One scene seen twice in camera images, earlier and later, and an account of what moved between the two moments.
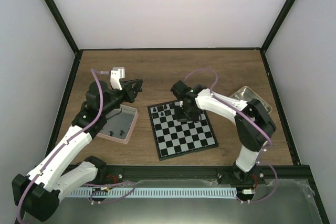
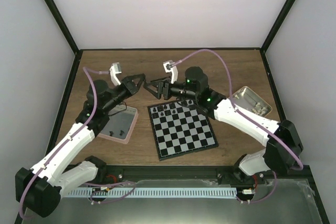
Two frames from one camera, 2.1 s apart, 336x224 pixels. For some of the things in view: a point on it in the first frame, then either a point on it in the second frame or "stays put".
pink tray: (119, 124) stays put
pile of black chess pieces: (121, 134) stays put
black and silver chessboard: (172, 138) stays put
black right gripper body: (186, 114) to (166, 83)
